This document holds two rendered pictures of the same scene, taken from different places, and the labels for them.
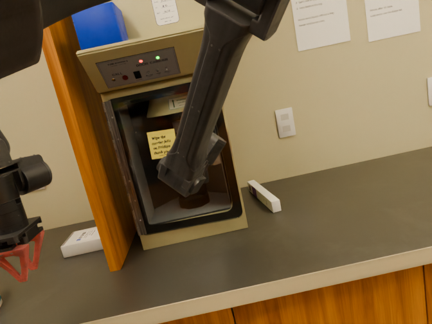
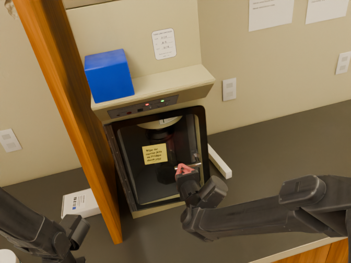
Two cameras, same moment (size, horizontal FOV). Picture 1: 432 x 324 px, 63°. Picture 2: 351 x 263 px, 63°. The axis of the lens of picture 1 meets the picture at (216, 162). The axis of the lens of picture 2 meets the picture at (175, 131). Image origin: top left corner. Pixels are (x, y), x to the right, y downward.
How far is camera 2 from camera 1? 0.53 m
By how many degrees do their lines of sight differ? 24
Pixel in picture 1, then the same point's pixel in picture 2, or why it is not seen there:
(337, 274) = (286, 254)
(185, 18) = (182, 54)
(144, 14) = (144, 50)
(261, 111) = not seen: hidden behind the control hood
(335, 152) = (262, 109)
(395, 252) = (322, 237)
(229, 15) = (311, 224)
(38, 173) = (83, 233)
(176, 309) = not seen: outside the picture
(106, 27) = (120, 84)
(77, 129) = (89, 160)
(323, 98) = (260, 70)
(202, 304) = not seen: outside the picture
